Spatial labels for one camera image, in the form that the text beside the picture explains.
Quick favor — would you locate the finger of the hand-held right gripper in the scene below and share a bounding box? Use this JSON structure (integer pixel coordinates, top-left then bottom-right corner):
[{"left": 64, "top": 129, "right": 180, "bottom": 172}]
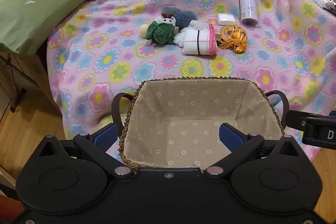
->
[{"left": 286, "top": 110, "right": 310, "bottom": 130}]

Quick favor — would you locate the blue fluffy scrunchie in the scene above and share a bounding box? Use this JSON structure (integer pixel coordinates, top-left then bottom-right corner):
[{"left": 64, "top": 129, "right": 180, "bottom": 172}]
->
[{"left": 161, "top": 7, "right": 196, "bottom": 31}]

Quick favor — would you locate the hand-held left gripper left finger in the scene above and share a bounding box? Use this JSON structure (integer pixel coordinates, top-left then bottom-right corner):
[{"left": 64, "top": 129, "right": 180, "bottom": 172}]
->
[{"left": 38, "top": 123, "right": 135, "bottom": 178}]

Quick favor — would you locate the cloth lined woven basket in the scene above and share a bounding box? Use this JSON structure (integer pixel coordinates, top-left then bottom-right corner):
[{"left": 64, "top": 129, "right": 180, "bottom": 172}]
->
[{"left": 112, "top": 77, "right": 290, "bottom": 170}]

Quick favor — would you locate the green frilly plush doll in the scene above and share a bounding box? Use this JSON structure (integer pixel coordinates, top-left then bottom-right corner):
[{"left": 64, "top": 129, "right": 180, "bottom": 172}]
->
[{"left": 146, "top": 13, "right": 177, "bottom": 45}]

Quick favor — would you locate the gold embroidered pouch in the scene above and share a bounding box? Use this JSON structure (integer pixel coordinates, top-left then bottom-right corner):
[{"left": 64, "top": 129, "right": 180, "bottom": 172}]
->
[{"left": 216, "top": 25, "right": 248, "bottom": 52}]

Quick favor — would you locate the cream ball green wooden peg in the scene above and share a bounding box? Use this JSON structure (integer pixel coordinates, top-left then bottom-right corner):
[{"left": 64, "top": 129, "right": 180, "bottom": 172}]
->
[{"left": 140, "top": 24, "right": 151, "bottom": 39}]

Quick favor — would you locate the white bottle with purple cap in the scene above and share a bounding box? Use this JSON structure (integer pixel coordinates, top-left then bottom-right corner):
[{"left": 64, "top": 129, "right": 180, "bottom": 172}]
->
[{"left": 238, "top": 0, "right": 259, "bottom": 26}]

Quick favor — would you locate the white towel with pink edge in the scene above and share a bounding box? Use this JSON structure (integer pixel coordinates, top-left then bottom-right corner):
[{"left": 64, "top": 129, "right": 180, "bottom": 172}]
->
[{"left": 181, "top": 24, "right": 219, "bottom": 56}]

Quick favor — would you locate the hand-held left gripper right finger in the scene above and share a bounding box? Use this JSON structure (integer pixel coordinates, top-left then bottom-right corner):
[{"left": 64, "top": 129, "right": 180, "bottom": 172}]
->
[{"left": 203, "top": 123, "right": 300, "bottom": 178}]

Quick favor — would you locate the white fluffy plush bear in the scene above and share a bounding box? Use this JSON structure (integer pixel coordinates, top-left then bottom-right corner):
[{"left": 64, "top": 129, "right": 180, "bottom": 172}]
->
[{"left": 175, "top": 20, "right": 208, "bottom": 47}]

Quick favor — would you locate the black metal stand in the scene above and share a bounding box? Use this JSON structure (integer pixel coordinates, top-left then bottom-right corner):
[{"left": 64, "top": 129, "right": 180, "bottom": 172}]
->
[{"left": 0, "top": 56, "right": 27, "bottom": 112}]

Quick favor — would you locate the small white box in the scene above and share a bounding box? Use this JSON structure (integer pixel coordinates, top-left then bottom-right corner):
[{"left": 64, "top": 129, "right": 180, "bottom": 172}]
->
[{"left": 217, "top": 13, "right": 236, "bottom": 25}]

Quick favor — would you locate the green pillow with white print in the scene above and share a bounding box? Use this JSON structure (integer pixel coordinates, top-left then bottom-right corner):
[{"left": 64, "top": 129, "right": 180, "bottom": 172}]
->
[{"left": 0, "top": 0, "right": 99, "bottom": 56}]

